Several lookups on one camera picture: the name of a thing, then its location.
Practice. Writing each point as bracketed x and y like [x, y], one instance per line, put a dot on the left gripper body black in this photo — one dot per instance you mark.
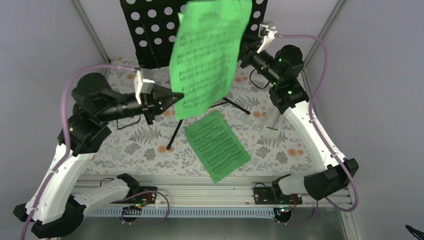
[148, 106]

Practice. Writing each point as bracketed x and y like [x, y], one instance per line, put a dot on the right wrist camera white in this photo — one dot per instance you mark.
[266, 31]

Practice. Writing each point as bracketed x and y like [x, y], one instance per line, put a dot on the white metronome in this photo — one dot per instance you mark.
[272, 124]

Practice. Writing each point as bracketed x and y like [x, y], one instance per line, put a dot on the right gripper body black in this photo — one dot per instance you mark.
[246, 59]

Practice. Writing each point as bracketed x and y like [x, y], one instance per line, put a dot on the black perforated music stand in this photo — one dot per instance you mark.
[153, 26]

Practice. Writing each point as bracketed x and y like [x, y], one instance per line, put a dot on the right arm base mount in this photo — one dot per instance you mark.
[264, 195]

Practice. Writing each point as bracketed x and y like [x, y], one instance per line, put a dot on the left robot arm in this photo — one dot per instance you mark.
[54, 211]

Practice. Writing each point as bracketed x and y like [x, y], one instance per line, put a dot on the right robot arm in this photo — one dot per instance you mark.
[332, 169]

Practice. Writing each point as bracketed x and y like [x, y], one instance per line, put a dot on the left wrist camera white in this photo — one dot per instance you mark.
[143, 83]

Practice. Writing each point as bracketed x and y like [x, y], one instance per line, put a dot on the floral patterned table mat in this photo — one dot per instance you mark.
[136, 148]

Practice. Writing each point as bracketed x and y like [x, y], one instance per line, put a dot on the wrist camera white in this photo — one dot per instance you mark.
[266, 31]
[143, 83]

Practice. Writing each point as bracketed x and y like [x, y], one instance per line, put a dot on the aluminium rail frame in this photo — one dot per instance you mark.
[200, 197]

